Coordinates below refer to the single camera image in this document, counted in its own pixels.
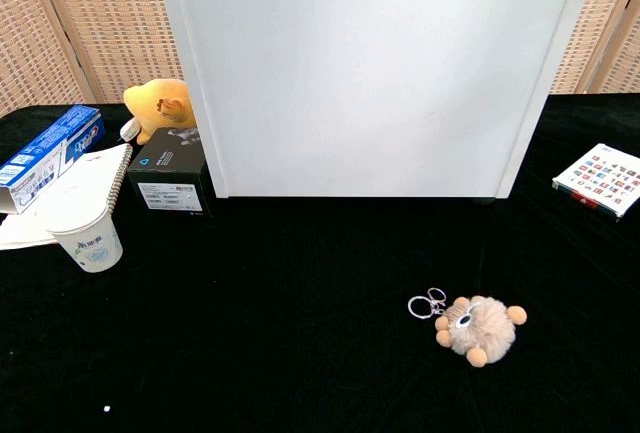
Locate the blue toothpaste box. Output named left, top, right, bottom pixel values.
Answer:
left=0, top=104, right=106, bottom=216

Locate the white paper cup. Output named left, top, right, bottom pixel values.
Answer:
left=45, top=205, right=124, bottom=274

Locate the white upright board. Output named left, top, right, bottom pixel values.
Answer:
left=151, top=0, right=605, bottom=200

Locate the white spiral notebook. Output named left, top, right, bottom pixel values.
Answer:
left=0, top=142, right=135, bottom=252

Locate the black tablecloth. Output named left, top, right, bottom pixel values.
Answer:
left=0, top=92, right=640, bottom=433

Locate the woven rattan folding screen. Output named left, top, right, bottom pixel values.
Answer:
left=0, top=0, right=640, bottom=118

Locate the fluffy beige plush keychain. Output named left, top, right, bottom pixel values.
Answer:
left=407, top=287, right=529, bottom=369

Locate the black cardboard box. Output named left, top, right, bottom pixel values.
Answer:
left=126, top=126, right=213, bottom=218

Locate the yellow plush toy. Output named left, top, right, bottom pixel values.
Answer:
left=118, top=78, right=198, bottom=146

